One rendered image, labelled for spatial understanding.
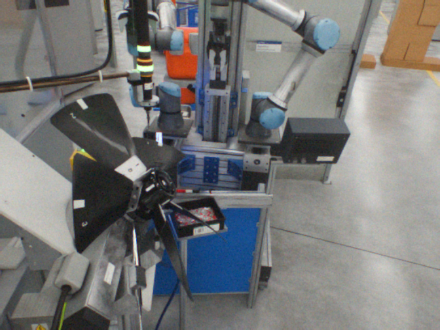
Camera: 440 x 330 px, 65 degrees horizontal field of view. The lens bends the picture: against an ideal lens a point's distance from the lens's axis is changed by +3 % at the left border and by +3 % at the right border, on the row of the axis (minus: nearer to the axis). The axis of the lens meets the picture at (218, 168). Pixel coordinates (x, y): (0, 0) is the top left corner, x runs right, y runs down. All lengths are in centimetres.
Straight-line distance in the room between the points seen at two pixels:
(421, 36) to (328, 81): 609
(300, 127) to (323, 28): 42
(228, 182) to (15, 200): 121
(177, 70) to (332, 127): 365
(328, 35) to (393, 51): 748
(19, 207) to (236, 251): 120
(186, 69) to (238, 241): 349
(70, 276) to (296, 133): 102
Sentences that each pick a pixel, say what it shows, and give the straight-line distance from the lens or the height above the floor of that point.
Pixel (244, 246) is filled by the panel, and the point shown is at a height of 50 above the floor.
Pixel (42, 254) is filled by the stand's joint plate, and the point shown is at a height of 102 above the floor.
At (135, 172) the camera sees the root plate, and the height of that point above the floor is 124.
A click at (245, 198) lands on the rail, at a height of 84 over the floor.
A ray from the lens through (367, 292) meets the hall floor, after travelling 262.
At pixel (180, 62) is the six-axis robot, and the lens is 497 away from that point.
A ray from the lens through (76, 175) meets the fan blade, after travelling 83.
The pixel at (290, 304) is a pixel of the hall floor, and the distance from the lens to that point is 237.
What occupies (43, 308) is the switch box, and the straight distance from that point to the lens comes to 132.
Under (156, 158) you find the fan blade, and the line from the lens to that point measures 129.
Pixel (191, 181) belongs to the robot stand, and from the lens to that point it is 200.
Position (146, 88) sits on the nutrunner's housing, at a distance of 104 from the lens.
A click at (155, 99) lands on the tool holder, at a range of 106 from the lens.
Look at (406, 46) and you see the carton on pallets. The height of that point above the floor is 42.
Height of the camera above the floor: 182
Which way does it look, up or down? 31 degrees down
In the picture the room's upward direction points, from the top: 4 degrees clockwise
